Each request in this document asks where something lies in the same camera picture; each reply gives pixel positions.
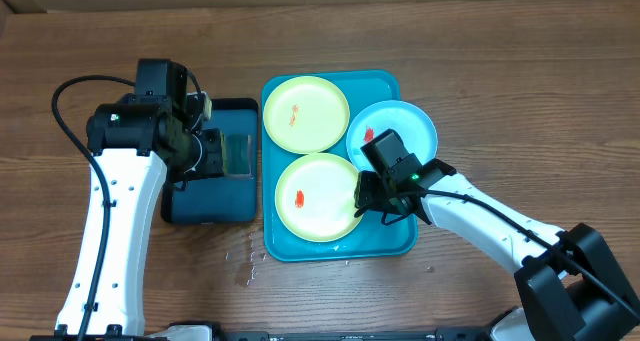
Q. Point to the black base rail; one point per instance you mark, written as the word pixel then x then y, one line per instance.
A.
pixel 192 331

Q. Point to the light blue plate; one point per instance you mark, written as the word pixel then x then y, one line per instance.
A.
pixel 415 128

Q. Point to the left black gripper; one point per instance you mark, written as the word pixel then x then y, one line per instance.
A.
pixel 214 139

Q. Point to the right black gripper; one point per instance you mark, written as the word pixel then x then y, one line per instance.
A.
pixel 365 191

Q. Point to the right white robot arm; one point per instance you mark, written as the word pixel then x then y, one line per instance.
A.
pixel 570 284

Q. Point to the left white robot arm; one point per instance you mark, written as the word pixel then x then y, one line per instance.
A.
pixel 144 158

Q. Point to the yellow plate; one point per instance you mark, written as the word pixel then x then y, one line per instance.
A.
pixel 314 197
pixel 306 114

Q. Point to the black water tray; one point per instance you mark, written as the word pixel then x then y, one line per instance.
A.
pixel 226 199

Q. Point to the green orange sponge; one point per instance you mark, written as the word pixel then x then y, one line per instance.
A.
pixel 238 155

